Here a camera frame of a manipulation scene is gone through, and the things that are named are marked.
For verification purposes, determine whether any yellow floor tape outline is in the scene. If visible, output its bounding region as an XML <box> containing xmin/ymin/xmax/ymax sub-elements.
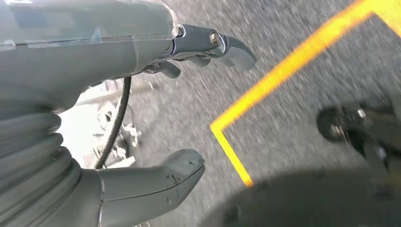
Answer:
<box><xmin>209</xmin><ymin>0</ymin><xmax>401</xmax><ymax>189</ymax></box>

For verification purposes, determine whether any black cable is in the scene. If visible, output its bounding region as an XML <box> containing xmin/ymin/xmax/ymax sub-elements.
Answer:
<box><xmin>94</xmin><ymin>77</ymin><xmax>132</xmax><ymax>170</ymax></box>

